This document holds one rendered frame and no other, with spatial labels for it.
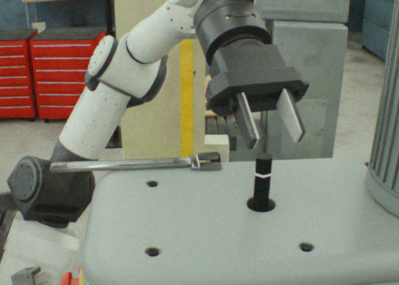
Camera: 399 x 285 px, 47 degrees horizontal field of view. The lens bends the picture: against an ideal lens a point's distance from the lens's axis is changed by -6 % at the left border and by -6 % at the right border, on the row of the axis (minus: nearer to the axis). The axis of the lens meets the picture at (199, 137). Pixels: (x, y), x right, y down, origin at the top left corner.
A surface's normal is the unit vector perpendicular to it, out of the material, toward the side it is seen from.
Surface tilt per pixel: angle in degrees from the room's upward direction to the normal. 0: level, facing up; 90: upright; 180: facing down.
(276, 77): 30
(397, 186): 90
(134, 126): 90
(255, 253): 0
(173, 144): 90
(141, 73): 77
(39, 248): 58
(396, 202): 90
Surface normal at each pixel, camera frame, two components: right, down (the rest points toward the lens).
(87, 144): 0.30, 0.40
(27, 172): -0.57, -0.15
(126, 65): 0.41, 0.18
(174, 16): 0.56, -0.22
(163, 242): 0.00, -0.90
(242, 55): 0.16, -0.57
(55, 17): 0.08, 0.43
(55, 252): 0.34, -0.13
